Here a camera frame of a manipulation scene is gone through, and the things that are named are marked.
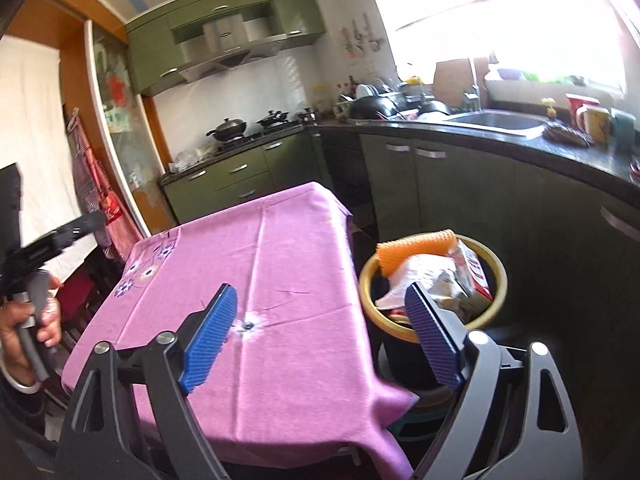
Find red white milk carton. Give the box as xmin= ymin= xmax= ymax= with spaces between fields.
xmin=450 ymin=240 xmax=492 ymax=312

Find white snack wrapper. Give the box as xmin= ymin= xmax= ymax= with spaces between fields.
xmin=375 ymin=254 xmax=465 ymax=314

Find orange foam net sleeve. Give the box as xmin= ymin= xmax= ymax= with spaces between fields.
xmin=376 ymin=230 xmax=458 ymax=278

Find yellow rimmed trash bin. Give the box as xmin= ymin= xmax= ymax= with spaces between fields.
xmin=359 ymin=235 xmax=508 ymax=391

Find steel kitchen sink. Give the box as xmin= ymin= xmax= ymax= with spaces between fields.
xmin=445 ymin=110 xmax=547 ymax=138

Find person's left hand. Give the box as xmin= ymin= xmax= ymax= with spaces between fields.
xmin=1 ymin=276 xmax=62 ymax=394

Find red checkered apron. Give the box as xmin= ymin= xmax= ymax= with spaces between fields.
xmin=66 ymin=107 xmax=142 ymax=262

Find glass sliding door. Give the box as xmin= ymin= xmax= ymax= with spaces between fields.
xmin=84 ymin=20 xmax=176 ymax=237

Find pink floral tablecloth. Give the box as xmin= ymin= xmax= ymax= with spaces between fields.
xmin=62 ymin=183 xmax=416 ymax=479

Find dark counter base cabinets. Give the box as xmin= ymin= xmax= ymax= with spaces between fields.
xmin=309 ymin=119 xmax=640 ymax=461

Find black wok with lid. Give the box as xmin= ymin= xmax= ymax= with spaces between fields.
xmin=206 ymin=118 xmax=246 ymax=142

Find black pan with lid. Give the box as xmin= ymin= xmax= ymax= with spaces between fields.
xmin=257 ymin=110 xmax=288 ymax=129

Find steel range hood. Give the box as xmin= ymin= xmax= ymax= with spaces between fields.
xmin=171 ymin=13 xmax=288 ymax=82

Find yellow mug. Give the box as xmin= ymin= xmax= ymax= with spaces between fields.
xmin=576 ymin=104 xmax=611 ymax=145

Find red mug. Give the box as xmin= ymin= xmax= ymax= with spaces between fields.
xmin=565 ymin=93 xmax=600 ymax=127

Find curved steel faucet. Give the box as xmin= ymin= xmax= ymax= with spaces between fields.
xmin=462 ymin=58 xmax=482 ymax=112

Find wooden cutting board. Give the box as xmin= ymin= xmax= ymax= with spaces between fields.
xmin=433 ymin=58 xmax=489 ymax=107

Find black wok on counter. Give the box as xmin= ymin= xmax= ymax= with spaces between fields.
xmin=347 ymin=96 xmax=398 ymax=120

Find white jade bracelet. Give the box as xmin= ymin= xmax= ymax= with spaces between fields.
xmin=0 ymin=353 xmax=44 ymax=395

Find green upper wall cabinets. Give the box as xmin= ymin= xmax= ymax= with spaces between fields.
xmin=126 ymin=0 xmax=326 ymax=96

